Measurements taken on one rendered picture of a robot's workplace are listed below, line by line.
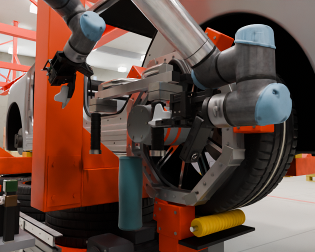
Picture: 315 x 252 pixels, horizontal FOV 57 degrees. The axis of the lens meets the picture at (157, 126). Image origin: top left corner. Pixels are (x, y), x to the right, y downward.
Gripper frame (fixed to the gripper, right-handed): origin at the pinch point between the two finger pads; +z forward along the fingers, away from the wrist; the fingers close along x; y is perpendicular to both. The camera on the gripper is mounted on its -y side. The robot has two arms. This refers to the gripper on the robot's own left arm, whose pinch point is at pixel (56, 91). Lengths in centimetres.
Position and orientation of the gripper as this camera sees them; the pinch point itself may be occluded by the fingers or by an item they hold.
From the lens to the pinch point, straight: 114.3
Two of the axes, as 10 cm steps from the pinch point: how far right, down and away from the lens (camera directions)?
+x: 4.7, 8.4, -2.6
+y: -6.5, 1.4, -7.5
